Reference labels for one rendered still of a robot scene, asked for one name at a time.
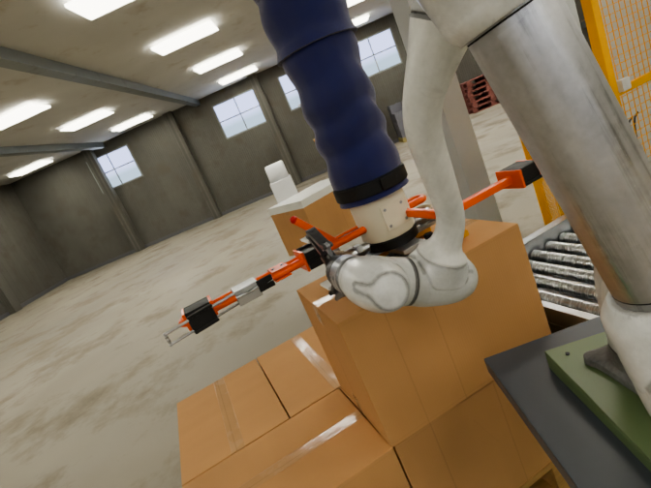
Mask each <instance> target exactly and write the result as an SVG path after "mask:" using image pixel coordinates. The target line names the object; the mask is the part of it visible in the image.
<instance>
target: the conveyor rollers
mask: <svg viewBox="0 0 651 488"><path fill-rule="evenodd" d="M559 240H560V242H557V241H547V242H546V244H545V249H546V251H541V250H534V251H533V252H532V253H531V259H532V260H529V261H530V264H531V268H532V271H533V272H534V273H533V274H534V278H535V281H536V284H537V287H538V288H543V289H547V290H554V291H558V292H562V293H566V294H570V295H574V296H578V297H583V298H587V299H591V300H595V301H598V300H597V294H596V288H595V286H591V285H595V278H594V271H592V270H594V264H593V262H592V261H591V260H590V258H589V256H588V254H587V253H586V251H585V249H584V248H583V246H582V244H581V242H580V241H579V239H578V237H577V235H576V234H575V232H574V230H573V233H570V232H562V233H561V234H560V236H559ZM535 260H536V261H535ZM541 261H542V262H541ZM547 262H548V263H547ZM552 263H553V264H552ZM558 264H559V265H558ZM564 265H565V266H564ZM581 268H582V269H581ZM586 269H588V270H586ZM535 273H539V274H543V275H548V276H553V277H558V278H563V279H568V280H573V281H577V282H573V281H568V280H563V279H558V278H553V277H548V276H543V275H539V274H535ZM578 282H581V283H578ZM582 283H586V284H582ZM587 284H591V285H587ZM547 290H540V289H538V291H539V294H540V297H541V300H542V301H546V302H550V303H553V304H557V305H561V306H564V307H568V308H572V309H575V310H578V311H582V312H586V313H589V314H593V315H597V316H599V315H600V310H599V305H598V303H595V302H591V301H587V300H583V299H579V298H575V297H571V296H567V295H564V294H559V293H555V292H551V291H547Z"/></svg>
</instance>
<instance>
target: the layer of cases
mask: <svg viewBox="0 0 651 488"><path fill-rule="evenodd" d="M257 360H258V361H257ZM257 360H256V359H254V360H252V361H250V362H249V363H247V364H245V365H243V366H242V367H240V368H238V369H236V370H235V371H233V372H231V373H229V374H228V375H226V376H224V377H223V378H221V379H220V380H218V381H216V382H214V383H212V384H210V385H209V386H207V387H205V388H203V389H202V390H200V391H198V392H196V393H195V394H193V395H191V396H189V397H188V398H186V399H184V400H182V401H181V402H179V403H177V417H178V434H179V450H180V466H181V482H182V488H519V487H520V486H521V485H523V484H524V483H525V482H526V481H528V480H529V479H530V478H531V477H532V476H534V475H535V474H536V473H538V472H539V471H540V470H541V469H542V468H544V467H545V466H546V465H547V464H549V463H550V462H551V460H550V458H549V457H548V456H547V454H546V453H545V451H544V450H543V448H542V447H541V445H540V444H539V443H538V441H537V440H536V438H535V437H534V435H533V434H532V433H531V431H530V430H529V428H528V427H527V426H526V424H525V423H524V421H523V420H522V418H521V417H520V416H519V414H518V413H517V411H516V410H515V409H514V407H513V406H512V404H511V403H510V401H509V400H508V398H507V397H506V395H505V394H504V393H503V391H502V390H501V388H500V387H499V386H498V384H497V383H496V381H492V382H490V383H489V384H487V385H486V386H484V387H483V388H481V389H480V390H478V391H477V392H475V393H474V394H472V395H471V396H469V397H468V398H466V399H465V400H463V401H462V402H460V403H459V404H457V405H456V406H454V407H453V408H451V409H450V410H448V411H447V412H445V413H443V414H442V415H440V416H439V417H437V418H436V419H434V420H433V421H431V422H430V423H428V424H427V425H425V426H424V427H422V428H421V429H419V430H418V431H416V432H415V433H414V434H413V435H411V436H410V437H408V438H407V439H405V440H404V441H402V442H400V443H399V444H397V445H396V446H394V447H391V446H390V445H389V444H388V443H387V441H386V440H385V439H384V438H383V436H382V435H381V434H380V433H379V432H378V430H377V429H376V428H375V427H374V426H373V424H372V423H371V422H370V421H369V420H368V418H367V417H366V416H365V415H364V414H363V412H362V411H361V410H360V409H359V408H358V406H357V405H356V404H355V403H354V401H353V400H352V399H351V398H350V396H349V395H348V394H347V393H346V392H345V390H344V389H343V388H342V387H341V386H340V384H339V382H338V379H337V378H336V376H335V374H334V372H333V369H332V367H331V365H330V363H329V361H328V359H327V356H326V353H325V351H324V349H323V347H322V344H321V342H320V340H319V338H318V336H317V334H316V331H315V329H314V327H313V326H311V327H310V328H308V329H306V330H304V331H303V332H301V333H299V334H297V335H296V336H294V337H293V338H291V339H290V340H288V341H286V342H284V343H283V344H281V345H279V346H277V347H276V348H274V349H272V350H270V351H268V352H266V353H264V354H263V355H261V356H259V357H257ZM258 362H259V363H258ZM259 364H260V365H259ZM260 366H261V367H260Z"/></svg>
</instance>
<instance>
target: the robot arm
mask: <svg viewBox="0 0 651 488"><path fill-rule="evenodd" d="M467 48H469V50H470V51H471V53H472V55H473V57H474V58H475V60H476V62H477V64H478V65H479V67H480V69H481V71H482V73H483V75H484V76H485V78H486V80H487V82H488V83H489V85H490V87H491V88H492V90H493V92H494V94H495V95H496V97H497V99H498V101H499V102H500V104H501V106H502V107H503V109H504V111H505V113H506V114H507V116H508V118H509V119H510V121H511V123H512V124H513V126H514V128H515V130H516V131H517V133H518V135H519V137H520V138H521V140H522V142H523V143H524V145H525V147H526V149H527V150H528V152H529V154H530V156H531V157H532V159H533V161H534V162H535V164H536V166H537V168H538V169H539V171H540V173H541V175H542V177H543V179H544V180H545V182H546V184H547V186H548V187H549V189H550V191H551V193H552V194H553V195H554V197H555V198H556V200H557V202H558V204H559V205H560V207H561V209H562V211H563V212H564V214H565V216H566V217H567V219H568V221H569V223H570V224H571V226H572V228H573V230H574V232H575V234H576V235H577V237H578V239H579V241H580V242H581V244H582V246H583V248H584V249H585V251H586V253H587V254H588V256H589V258H590V260H591V261H592V262H593V264H594V278H595V288H596V294H597V300H598V305H599V310H600V316H601V321H602V324H603V326H604V331H605V334H606V338H607V345H606V346H604V347H601V348H598V349H595V350H591V351H587V352H586V353H585V354H583V358H584V362H585V364H587V365H588V366H591V367H594V368H596V369H599V370H601V371H602V372H604V373H605V374H607V375H608V376H610V377H612V378H613V379H615V380H616V381H618V382H620V383H621V384H623V385H624V386H626V387H627V388H629V389H630V390H631V391H632V392H634V393H635V394H637V395H638V396H639V398H640V400H641V402H642V404H643V405H644V407H645V408H646V410H647V411H648V413H649V415H650V416H651V163H650V161H649V159H648V157H647V155H646V154H645V152H644V150H643V148H642V146H641V144H640V142H639V140H638V138H637V136H636V134H635V132H634V130H633V128H632V126H631V124H630V122H629V120H628V118H627V116H626V115H625V113H624V111H623V109H622V108H621V106H620V104H619V102H618V100H617V98H616V97H615V95H614V93H613V91H612V89H611V87H610V85H609V83H608V81H607V79H606V78H605V75H604V73H603V71H602V69H601V67H600V65H599V63H598V61H597V60H596V58H595V56H594V54H593V52H592V50H591V48H590V46H589V45H588V43H587V41H586V40H585V38H584V36H583V34H582V32H581V30H580V28H579V26H578V24H577V22H576V21H575V19H574V16H573V14H572V12H571V10H570V8H569V6H568V4H567V3H566V1H565V0H413V3H412V9H411V15H410V22H409V38H408V50H407V60H406V70H405V77H404V86H403V100H402V115H403V125H404V131H405V135H406V139H407V142H408V145H409V148H410V151H411V153H412V156H413V158H414V161H415V163H416V166H417V168H418V172H419V175H420V177H421V179H422V182H423V184H424V187H425V189H426V192H427V194H428V196H429V198H430V201H431V203H432V206H433V208H434V211H435V215H436V226H435V229H434V232H433V234H432V235H431V237H430V238H428V239H427V240H423V241H421V242H420V243H419V244H418V246H417V247H416V248H415V250H414V251H413V252H412V253H411V254H410V255H409V256H408V257H385V256H375V255H374V256H371V257H370V256H356V255H352V254H347V255H336V254H335V253H334V252H333V251H332V250H331V247H332V246H333V244H332V242H331V241H329V240H327V239H326V238H325V237H324V236H323V235H322V234H321V233H320V232H319V231H318V230H317V229H316V228H315V227H313V228H310V229H308V230H306V231H305V232H306V235H305V237H303V238H301V239H300V241H301V242H305V243H308V244H310V243H311V244H312V245H313V247H314V248H315V249H316V250H317V252H318V253H319V254H320V256H321V260H322V262H323V263H324V264H325V268H326V270H325V274H326V277H327V280H325V281H323V282H321V283H320V286H322V287H323V288H325V289H327V290H329V295H330V296H332V295H334V294H335V297H334V299H335V300H336V301H338V300H339V299H341V298H343V297H345V296H346V297H347V298H348V299H349V300H351V301H352V302H353V303H355V304H356V305H357V306H358V307H360V308H363V309H365V310H367V311H370V312H373V313H382V314H384V313H391V312H394V311H397V310H398V309H400V308H401V307H404V306H416V307H434V306H443V305H449V304H452V303H456V302H459V301H461V300H463V299H465V298H467V297H468V296H470V295H471V294H472V293H473V292H474V291H475V289H476V287H477V284H478V279H479V276H478V271H477V269H476V267H475V266H474V265H473V264H472V263H471V261H470V260H468V259H467V257H466V255H465V254H464V253H463V250H462V243H463V237H464V230H465V212H464V206H463V201H462V198H461V195H460V191H459V188H458V184H457V181H456V177H455V174H454V170H453V167H452V163H451V160H450V154H449V151H448V148H447V144H446V140H445V136H444V131H443V124H442V111H443V104H444V100H445V97H446V94H447V91H448V89H449V87H450V83H451V81H452V79H453V76H454V74H455V72H456V70H457V68H458V66H459V64H460V62H461V60H462V58H463V56H464V54H465V52H466V50H467ZM325 258H326V260H325Z"/></svg>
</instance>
